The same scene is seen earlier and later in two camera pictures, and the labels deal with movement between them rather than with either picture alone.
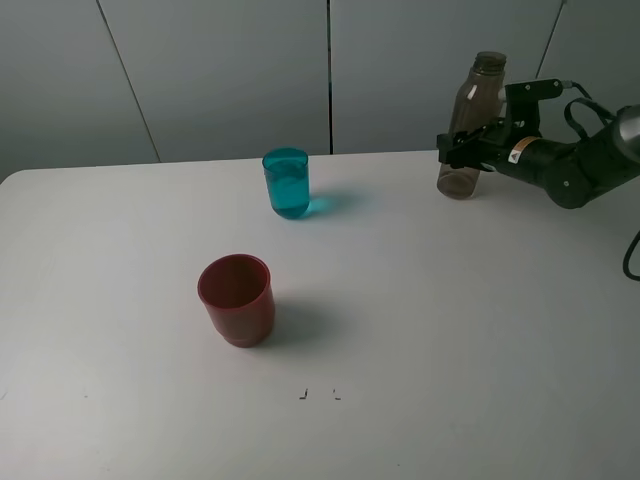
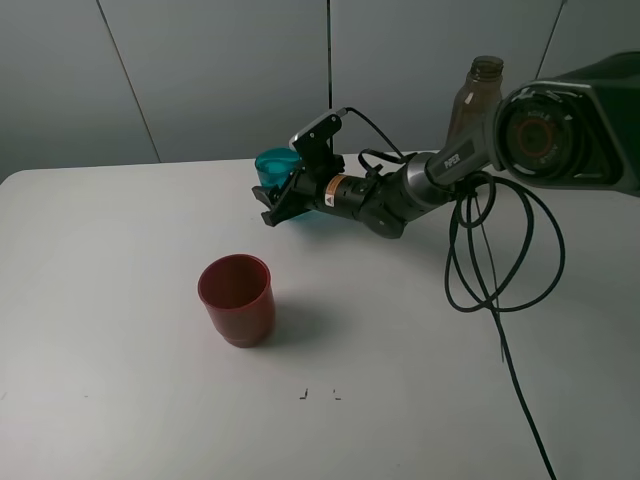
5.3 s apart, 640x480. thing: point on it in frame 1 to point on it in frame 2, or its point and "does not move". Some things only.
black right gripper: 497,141 to 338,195
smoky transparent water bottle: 478,104 does not move
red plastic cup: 238,295 does not move
